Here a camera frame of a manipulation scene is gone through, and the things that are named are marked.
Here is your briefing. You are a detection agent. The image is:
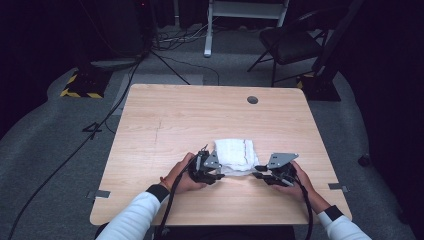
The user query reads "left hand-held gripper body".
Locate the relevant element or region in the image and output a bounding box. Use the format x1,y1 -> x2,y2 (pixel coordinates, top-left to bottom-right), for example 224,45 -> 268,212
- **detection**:
187,144 -> 223,185

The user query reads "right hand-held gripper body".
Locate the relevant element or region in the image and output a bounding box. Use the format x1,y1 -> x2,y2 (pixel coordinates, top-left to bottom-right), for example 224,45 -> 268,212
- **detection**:
265,152 -> 300,188

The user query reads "white towel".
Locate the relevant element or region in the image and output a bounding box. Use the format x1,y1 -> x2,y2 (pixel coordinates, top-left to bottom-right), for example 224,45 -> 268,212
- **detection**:
213,138 -> 261,177

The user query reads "person's left hand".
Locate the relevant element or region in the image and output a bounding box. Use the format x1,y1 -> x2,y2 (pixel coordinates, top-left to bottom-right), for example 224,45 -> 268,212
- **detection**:
165,152 -> 208,195

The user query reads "person's right hand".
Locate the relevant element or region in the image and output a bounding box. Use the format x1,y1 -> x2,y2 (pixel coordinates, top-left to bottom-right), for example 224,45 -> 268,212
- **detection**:
272,161 -> 316,203

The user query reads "person's dark lap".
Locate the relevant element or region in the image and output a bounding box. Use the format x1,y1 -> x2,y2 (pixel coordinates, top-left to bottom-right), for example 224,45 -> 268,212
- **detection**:
146,225 -> 296,240

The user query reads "grey tape strip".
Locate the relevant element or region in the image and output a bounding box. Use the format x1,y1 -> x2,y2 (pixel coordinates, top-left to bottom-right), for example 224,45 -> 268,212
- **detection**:
87,189 -> 111,200
327,182 -> 351,194

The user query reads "black folding chair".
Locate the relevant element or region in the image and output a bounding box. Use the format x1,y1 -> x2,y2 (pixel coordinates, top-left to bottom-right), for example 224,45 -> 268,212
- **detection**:
247,9 -> 332,88

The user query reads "black yellow striped stand base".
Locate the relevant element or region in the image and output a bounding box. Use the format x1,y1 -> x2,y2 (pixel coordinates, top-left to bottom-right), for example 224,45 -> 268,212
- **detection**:
59,68 -> 113,99

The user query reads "red bracelet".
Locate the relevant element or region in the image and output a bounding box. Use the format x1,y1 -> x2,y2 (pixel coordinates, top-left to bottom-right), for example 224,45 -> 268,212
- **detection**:
159,176 -> 173,192

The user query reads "right hand-held gripper cable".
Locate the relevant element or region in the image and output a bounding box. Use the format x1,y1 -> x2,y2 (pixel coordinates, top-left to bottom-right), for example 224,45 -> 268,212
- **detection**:
292,175 -> 315,240

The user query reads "hand-held gripper cable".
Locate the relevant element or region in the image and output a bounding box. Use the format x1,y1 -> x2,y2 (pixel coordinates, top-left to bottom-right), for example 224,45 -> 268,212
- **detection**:
292,175 -> 315,240
155,155 -> 198,240

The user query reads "left hand-held gripper cable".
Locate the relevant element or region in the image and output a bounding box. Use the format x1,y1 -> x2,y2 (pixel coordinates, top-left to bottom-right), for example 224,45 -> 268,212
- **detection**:
155,155 -> 198,240

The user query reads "black stand with slanted post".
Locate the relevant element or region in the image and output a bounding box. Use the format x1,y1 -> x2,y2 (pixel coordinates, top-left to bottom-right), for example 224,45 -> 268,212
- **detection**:
295,0 -> 366,102

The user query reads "thin black floor cable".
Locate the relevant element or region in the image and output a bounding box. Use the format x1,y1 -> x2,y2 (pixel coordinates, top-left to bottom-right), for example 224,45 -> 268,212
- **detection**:
155,54 -> 221,86

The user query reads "bundle of floor cables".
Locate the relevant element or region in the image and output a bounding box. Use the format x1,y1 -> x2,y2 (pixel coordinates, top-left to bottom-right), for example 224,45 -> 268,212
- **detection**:
153,19 -> 218,52

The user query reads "white desk frame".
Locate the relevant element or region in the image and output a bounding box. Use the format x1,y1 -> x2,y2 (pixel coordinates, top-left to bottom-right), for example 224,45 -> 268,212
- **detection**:
203,0 -> 290,58

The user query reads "long black floor cable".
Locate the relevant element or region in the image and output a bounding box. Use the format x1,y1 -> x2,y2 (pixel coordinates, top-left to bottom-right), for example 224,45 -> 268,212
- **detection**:
7,54 -> 148,240

